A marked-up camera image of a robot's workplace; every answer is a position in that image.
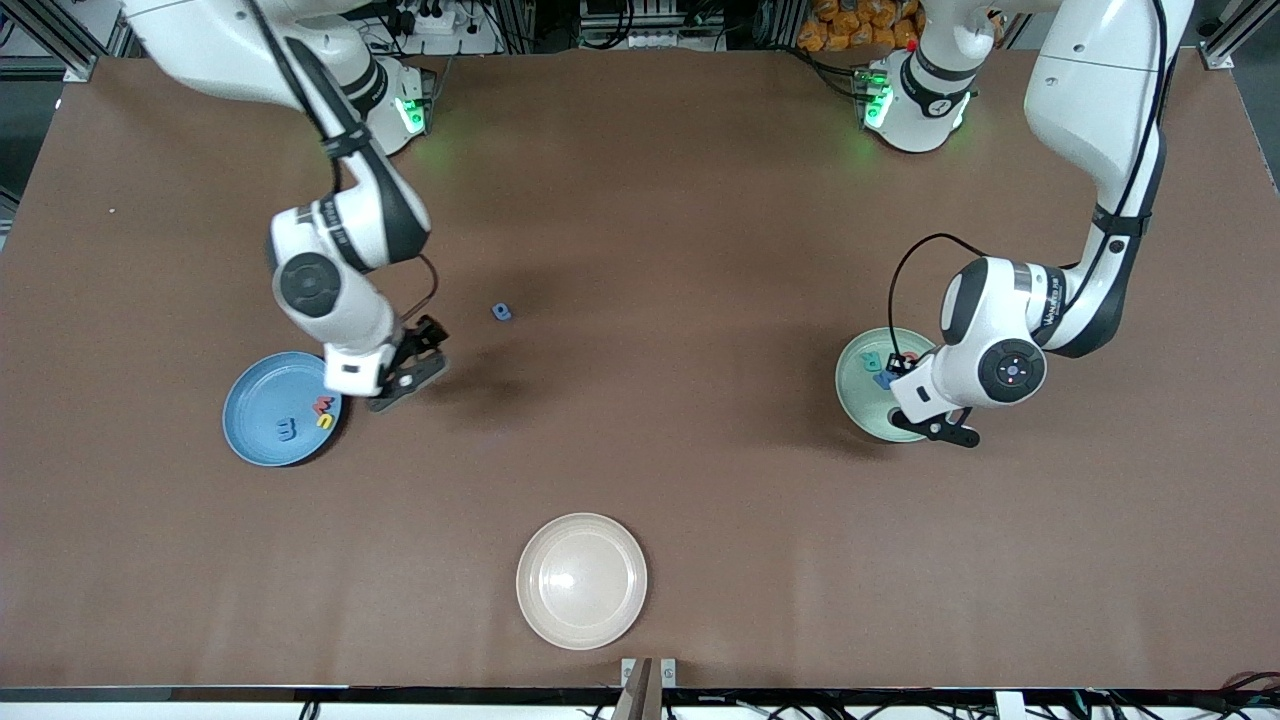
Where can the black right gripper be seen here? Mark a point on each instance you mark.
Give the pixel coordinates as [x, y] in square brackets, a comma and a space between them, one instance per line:
[424, 335]

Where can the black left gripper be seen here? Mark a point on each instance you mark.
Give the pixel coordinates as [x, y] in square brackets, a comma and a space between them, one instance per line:
[907, 364]

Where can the blue uppercase letter M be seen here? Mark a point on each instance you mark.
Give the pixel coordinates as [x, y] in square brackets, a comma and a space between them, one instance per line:
[884, 379]

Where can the red lowercase letter w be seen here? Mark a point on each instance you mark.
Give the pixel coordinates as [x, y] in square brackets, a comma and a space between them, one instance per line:
[322, 406]

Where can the blue lowercase letter m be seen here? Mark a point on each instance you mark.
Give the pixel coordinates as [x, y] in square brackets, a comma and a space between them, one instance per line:
[286, 430]

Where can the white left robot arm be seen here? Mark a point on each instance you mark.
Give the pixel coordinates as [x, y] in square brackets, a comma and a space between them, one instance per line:
[1090, 90]

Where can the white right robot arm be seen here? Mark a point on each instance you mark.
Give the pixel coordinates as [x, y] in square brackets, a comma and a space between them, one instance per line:
[330, 290]

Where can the green plate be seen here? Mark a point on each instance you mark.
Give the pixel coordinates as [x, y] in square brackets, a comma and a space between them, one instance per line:
[860, 400]

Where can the blue plate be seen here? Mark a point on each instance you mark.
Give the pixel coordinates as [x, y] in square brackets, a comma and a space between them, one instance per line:
[260, 410]

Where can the beige plate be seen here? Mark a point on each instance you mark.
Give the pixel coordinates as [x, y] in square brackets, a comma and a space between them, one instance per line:
[582, 581]

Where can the white power strip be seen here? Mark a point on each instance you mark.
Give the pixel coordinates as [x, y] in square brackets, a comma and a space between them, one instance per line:
[440, 20]

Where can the orange snack bags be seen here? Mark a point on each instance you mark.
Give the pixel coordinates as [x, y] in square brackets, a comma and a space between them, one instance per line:
[850, 25]

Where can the grey equipment rack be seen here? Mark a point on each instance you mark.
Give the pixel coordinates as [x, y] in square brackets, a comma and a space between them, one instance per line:
[650, 20]

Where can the metal table edge bracket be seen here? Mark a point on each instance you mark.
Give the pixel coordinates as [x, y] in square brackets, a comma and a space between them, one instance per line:
[668, 672]

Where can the aluminium frame profile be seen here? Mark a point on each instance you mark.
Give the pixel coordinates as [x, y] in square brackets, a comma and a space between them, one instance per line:
[1220, 52]
[70, 62]

